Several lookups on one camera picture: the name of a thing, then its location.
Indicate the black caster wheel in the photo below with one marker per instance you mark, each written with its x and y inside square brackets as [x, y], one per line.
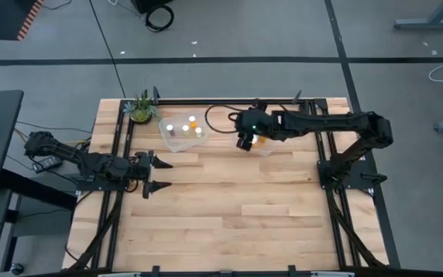
[16, 268]

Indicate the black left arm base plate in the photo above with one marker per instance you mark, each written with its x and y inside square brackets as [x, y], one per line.
[102, 186]

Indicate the black mat orange striped edges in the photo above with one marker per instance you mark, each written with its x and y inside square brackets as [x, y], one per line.
[2, 19]

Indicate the black equipment box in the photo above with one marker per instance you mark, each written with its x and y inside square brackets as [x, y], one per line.
[144, 4]

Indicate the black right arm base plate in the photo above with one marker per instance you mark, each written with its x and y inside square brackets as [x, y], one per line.
[354, 175]

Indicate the clear plastic bin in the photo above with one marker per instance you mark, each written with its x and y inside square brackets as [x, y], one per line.
[267, 150]
[179, 144]

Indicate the black aluminium table frame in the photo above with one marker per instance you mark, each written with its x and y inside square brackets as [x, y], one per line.
[183, 102]

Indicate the small orange pill bottle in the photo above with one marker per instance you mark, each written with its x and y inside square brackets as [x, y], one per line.
[192, 119]

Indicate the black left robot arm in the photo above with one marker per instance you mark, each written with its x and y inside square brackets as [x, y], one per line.
[90, 163]

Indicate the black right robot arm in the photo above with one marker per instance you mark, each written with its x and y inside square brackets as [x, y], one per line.
[321, 122]

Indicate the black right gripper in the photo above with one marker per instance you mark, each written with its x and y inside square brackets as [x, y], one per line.
[262, 123]

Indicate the black power adapter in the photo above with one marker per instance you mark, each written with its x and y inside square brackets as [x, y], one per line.
[48, 163]

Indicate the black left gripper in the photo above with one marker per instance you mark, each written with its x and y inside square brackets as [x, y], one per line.
[142, 165]

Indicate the small red pill bottle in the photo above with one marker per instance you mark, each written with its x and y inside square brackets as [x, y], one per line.
[170, 127]

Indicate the small potted succulent plant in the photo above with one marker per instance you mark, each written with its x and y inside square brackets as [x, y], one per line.
[141, 113]

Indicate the small yellow pill bottle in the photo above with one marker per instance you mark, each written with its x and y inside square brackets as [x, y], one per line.
[185, 127]

